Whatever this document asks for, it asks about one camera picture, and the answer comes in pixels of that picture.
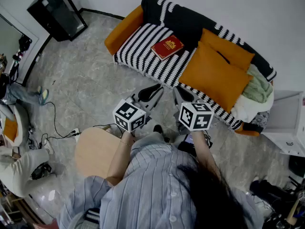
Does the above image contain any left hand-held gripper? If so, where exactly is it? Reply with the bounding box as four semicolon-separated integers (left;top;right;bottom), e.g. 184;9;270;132
112;83;164;138

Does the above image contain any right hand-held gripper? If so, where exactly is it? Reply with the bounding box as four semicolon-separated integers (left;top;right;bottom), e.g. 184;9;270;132
173;86;214;135

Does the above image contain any red book with gold crest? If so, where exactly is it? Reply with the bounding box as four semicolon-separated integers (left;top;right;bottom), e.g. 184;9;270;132
151;34;184;62

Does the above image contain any orange sofa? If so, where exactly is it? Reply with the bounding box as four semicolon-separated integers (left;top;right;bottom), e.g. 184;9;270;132
104;0;277;137

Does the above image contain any person's left forearm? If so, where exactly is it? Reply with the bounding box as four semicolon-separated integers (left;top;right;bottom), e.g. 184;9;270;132
106;130;134;187

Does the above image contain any person's right forearm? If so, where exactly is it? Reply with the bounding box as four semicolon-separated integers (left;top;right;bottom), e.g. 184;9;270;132
192;129;222;178

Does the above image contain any large orange cushion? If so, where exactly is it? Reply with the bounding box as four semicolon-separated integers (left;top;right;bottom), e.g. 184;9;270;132
178;41;254;114

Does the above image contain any black white striped blanket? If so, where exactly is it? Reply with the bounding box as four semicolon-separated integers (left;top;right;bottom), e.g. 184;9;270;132
112;0;277;131

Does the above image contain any black waist device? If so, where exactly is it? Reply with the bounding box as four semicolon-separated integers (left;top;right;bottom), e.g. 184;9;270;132
177;131;213;157

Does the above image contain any small orange cushion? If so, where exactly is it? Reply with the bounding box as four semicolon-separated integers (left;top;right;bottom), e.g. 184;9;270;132
199;28;255;73

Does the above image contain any green knitted blanket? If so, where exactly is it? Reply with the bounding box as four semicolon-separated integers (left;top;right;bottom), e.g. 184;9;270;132
242;64;274;104

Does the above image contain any dark patterned cloth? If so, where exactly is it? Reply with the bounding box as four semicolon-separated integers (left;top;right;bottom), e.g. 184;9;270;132
243;110;270;135

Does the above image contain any round wooden side table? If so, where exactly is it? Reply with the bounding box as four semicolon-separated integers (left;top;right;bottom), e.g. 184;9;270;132
74;125;124;179

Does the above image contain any white power strip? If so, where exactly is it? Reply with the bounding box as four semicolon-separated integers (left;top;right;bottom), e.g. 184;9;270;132
71;127;82;143

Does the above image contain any person's striped shirt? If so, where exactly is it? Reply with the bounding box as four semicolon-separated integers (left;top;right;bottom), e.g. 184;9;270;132
57;131;265;229

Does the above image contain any white cabinet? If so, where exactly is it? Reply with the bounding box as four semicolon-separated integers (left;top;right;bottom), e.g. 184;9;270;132
261;90;305;157

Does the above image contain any black glass cabinet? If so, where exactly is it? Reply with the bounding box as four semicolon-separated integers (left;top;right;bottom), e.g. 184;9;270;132
27;0;88;42

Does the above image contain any white round armchair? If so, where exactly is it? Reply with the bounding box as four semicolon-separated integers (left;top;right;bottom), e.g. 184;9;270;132
0;104;31;147

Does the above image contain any black bin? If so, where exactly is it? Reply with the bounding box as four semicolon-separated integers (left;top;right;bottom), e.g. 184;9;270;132
288;155;305;178

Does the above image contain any orange chair seat pad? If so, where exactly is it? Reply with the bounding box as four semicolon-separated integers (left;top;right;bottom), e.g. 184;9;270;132
3;117;19;143

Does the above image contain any black cable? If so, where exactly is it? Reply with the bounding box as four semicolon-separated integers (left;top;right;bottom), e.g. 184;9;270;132
39;101;83;150

